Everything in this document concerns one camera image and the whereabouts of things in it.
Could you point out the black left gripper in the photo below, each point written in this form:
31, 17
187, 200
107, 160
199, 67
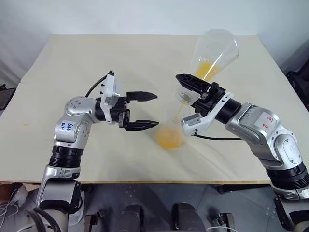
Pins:
120, 112

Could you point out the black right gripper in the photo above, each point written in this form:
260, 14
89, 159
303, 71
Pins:
210, 101

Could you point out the small clear plastic funnel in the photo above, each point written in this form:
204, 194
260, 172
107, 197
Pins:
174, 114

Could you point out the large clear flask orange liquid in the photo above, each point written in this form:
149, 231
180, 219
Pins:
212, 48

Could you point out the small clear conical flask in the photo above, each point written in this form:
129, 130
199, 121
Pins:
169, 139

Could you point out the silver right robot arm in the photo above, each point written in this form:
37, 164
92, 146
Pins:
260, 128

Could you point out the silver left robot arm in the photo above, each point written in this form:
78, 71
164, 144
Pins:
70, 125

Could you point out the dark rounded shape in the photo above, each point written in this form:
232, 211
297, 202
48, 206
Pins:
131, 218
187, 218

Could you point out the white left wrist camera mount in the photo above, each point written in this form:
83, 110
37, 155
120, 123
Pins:
109, 89

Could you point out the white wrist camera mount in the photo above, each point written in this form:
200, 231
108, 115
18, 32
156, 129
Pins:
195, 122
109, 89

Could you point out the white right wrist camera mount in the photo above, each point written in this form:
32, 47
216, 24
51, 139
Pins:
195, 122

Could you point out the black table frame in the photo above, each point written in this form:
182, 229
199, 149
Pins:
243, 189

